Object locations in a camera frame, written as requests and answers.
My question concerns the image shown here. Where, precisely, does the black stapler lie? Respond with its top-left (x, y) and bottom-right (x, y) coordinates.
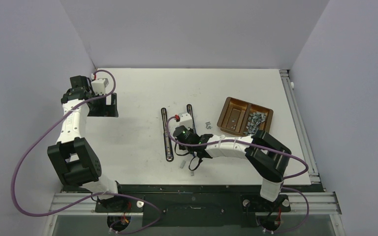
top-left (160, 108), bottom-right (174, 162)

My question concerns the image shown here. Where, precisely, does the grey staple strip cluster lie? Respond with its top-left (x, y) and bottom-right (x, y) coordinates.
top-left (205, 121), bottom-right (212, 130)

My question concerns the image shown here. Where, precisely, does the blue stapler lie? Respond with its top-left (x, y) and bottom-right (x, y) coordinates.
top-left (186, 104), bottom-right (196, 133)

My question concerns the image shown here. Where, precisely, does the brown wooden tray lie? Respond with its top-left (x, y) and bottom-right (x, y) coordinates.
top-left (217, 97), bottom-right (274, 136)

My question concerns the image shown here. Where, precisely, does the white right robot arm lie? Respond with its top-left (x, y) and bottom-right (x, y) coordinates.
top-left (172, 125), bottom-right (291, 210)

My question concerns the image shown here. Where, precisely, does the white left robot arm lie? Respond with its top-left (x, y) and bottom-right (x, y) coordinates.
top-left (47, 76), bottom-right (127, 211)

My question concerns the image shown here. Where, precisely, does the pile of staple strips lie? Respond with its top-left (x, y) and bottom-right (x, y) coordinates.
top-left (243, 112), bottom-right (267, 135)

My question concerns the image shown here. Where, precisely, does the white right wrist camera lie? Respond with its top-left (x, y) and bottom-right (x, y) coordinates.
top-left (178, 113), bottom-right (193, 129)

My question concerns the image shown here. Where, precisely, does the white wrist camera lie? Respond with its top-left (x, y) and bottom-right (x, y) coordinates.
top-left (91, 78), bottom-right (109, 96)
top-left (178, 113), bottom-right (193, 129)

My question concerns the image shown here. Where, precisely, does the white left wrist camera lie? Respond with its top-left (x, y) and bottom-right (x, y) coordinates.
top-left (91, 78), bottom-right (109, 96)

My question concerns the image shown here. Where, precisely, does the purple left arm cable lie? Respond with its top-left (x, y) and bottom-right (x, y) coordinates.
top-left (10, 69), bottom-right (163, 236)

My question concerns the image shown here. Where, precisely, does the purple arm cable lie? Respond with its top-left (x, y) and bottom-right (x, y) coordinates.
top-left (166, 114), bottom-right (310, 235)
top-left (10, 69), bottom-right (163, 236)

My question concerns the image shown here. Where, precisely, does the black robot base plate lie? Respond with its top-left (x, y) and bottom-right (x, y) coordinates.
top-left (52, 184), bottom-right (323, 231)

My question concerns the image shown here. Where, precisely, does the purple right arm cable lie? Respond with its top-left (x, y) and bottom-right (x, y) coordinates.
top-left (166, 114), bottom-right (310, 235)

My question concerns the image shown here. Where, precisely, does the aluminium side rail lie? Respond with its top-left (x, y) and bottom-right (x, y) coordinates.
top-left (280, 69), bottom-right (342, 216)

